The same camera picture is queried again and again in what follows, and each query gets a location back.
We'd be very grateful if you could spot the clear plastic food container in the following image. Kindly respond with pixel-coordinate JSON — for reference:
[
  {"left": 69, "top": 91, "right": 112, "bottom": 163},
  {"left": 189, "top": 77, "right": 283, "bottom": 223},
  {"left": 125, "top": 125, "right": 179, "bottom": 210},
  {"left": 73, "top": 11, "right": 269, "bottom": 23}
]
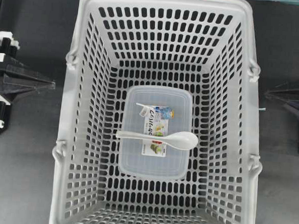
[{"left": 118, "top": 85, "right": 193, "bottom": 181}]

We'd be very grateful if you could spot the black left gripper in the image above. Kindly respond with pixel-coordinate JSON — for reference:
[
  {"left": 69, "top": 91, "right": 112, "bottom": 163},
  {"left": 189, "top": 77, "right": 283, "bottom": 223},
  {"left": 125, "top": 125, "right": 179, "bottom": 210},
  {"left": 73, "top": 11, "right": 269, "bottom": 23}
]
[{"left": 0, "top": 31, "right": 56, "bottom": 134}]

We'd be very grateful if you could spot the grey plastic shopping basket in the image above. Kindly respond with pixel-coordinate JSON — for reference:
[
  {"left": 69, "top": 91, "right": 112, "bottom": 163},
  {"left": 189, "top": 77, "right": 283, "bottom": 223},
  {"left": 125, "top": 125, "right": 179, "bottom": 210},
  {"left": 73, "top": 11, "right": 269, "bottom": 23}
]
[{"left": 49, "top": 0, "right": 262, "bottom": 224}]

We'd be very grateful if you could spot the white chinese soup spoon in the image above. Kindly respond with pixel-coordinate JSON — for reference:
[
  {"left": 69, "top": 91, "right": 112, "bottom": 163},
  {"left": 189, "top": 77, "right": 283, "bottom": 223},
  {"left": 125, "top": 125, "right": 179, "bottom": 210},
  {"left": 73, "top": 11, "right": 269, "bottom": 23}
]
[{"left": 116, "top": 130, "right": 198, "bottom": 150}]

